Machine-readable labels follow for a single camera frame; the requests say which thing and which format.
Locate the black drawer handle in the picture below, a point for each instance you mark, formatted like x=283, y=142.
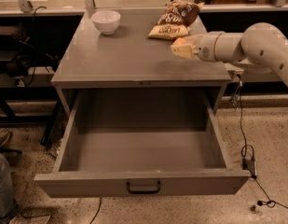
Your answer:
x=144, y=188

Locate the open grey top drawer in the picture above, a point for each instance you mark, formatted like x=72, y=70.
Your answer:
x=143, y=136

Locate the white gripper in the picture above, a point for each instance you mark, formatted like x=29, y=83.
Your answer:
x=205, y=48

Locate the orange fruit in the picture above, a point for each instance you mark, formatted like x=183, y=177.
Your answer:
x=179, y=41

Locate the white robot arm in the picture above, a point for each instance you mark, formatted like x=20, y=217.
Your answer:
x=260, y=46

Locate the white ceramic bowl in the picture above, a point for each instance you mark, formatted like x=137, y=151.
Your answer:
x=106, y=21

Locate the grey cabinet counter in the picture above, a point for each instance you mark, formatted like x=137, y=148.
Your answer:
x=128, y=58

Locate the grey shoe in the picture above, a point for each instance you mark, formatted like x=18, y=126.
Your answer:
x=31, y=216

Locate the dark machinery on shelf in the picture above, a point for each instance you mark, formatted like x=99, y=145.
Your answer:
x=19, y=59

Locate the brown chip bag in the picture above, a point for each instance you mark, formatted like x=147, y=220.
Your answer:
x=175, y=20

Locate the person's jeans leg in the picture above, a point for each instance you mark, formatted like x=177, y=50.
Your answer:
x=8, y=205

